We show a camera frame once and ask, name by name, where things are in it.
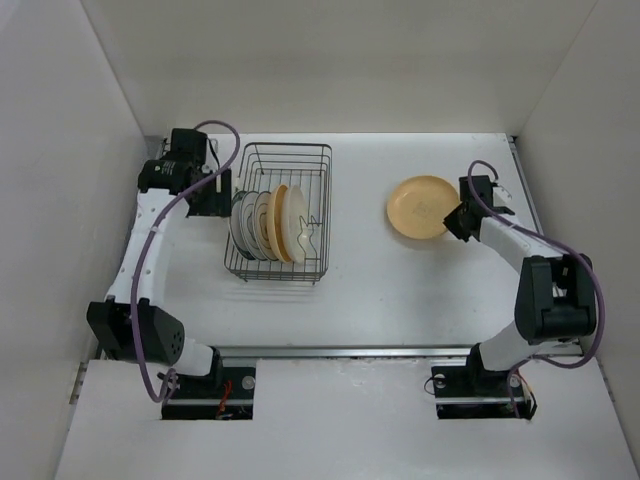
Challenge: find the white black-rimmed plate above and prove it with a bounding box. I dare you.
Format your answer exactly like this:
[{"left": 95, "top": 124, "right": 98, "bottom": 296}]
[
  {"left": 240, "top": 191, "right": 263, "bottom": 260},
  {"left": 253, "top": 191, "right": 277, "bottom": 261}
]

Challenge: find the yellow bear plate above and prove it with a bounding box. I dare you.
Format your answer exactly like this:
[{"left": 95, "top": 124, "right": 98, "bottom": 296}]
[{"left": 267, "top": 184, "right": 292, "bottom": 263}]

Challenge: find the cream white plate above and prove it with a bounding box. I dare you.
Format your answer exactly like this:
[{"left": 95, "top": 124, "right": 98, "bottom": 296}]
[{"left": 282, "top": 185, "right": 307, "bottom": 263}]

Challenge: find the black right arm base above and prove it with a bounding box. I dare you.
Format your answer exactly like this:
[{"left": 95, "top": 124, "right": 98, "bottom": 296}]
[{"left": 429, "top": 364, "right": 538, "bottom": 421}]

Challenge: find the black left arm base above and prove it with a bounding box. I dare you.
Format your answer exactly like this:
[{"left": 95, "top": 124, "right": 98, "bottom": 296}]
[{"left": 161, "top": 359, "right": 257, "bottom": 421}]

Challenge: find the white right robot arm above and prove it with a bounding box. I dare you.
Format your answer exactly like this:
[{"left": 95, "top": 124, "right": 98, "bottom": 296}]
[{"left": 444, "top": 175, "right": 598, "bottom": 394}]

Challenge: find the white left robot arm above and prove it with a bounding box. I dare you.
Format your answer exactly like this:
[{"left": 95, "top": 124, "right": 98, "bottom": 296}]
[{"left": 86, "top": 128, "right": 232, "bottom": 397}]

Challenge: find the white green-rimmed plate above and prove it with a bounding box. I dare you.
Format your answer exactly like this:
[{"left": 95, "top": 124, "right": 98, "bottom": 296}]
[{"left": 229, "top": 191, "right": 254, "bottom": 260}]

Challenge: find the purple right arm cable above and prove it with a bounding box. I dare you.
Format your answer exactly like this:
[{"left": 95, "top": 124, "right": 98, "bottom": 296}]
[{"left": 467, "top": 159, "right": 607, "bottom": 414}]

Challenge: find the grey wire dish rack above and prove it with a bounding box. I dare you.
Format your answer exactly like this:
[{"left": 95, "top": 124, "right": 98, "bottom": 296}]
[{"left": 224, "top": 142, "right": 332, "bottom": 284}]

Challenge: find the aluminium rail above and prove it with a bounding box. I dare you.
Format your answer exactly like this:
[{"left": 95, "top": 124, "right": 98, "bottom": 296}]
[{"left": 218, "top": 345, "right": 471, "bottom": 359}]

